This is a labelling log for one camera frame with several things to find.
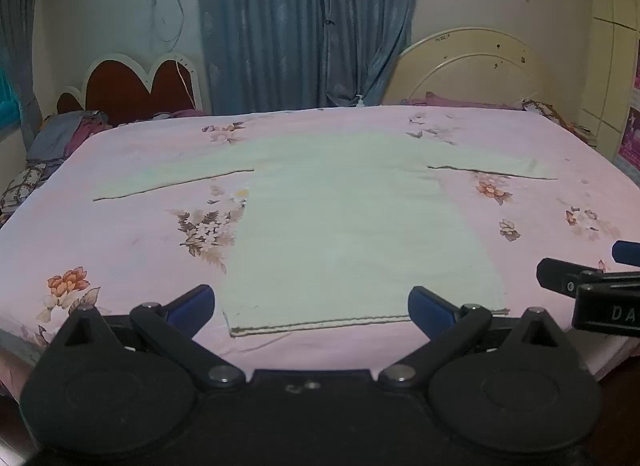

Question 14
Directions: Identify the cream wardrobe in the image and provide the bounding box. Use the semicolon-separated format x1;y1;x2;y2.
580;0;640;163

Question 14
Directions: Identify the blue-grey side curtain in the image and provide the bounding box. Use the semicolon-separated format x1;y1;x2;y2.
0;0;45;147

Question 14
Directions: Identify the pile of bedding and pillows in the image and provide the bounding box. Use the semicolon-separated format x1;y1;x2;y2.
25;110;112;163

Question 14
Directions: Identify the pink wall poster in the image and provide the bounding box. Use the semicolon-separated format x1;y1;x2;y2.
620;38;640;167

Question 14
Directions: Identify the pink floral bedsheet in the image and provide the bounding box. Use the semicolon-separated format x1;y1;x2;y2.
0;104;640;397

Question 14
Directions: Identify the patterned pillow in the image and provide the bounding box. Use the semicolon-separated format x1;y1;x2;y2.
522;100;599;147

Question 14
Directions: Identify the pale green long-sleeve shirt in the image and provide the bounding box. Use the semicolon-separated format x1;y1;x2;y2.
92;133;559;337

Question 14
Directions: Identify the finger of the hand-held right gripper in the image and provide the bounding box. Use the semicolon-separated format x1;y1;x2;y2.
536;258;606;304
612;240;640;267

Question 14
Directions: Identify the white hanging cable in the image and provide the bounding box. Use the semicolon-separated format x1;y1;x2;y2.
152;0;195;111

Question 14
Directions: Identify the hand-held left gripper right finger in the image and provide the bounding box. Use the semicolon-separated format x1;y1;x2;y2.
377;286;583;391

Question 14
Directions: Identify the cream round headboard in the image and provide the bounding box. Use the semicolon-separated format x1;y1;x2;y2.
382;27;558;109

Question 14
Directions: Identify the purple cloth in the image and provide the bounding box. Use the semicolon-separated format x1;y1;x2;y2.
400;92;524;111

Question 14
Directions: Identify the teal window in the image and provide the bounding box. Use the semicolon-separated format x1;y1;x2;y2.
0;66;23;123

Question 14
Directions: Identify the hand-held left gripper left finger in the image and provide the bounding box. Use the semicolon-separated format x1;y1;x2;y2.
50;284;246;390

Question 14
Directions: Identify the red heart-shaped headboard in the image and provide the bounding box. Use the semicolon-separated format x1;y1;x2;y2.
56;52;205;127

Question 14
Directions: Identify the diamond-patterned quilt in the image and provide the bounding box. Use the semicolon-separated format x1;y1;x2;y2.
0;161;64;227

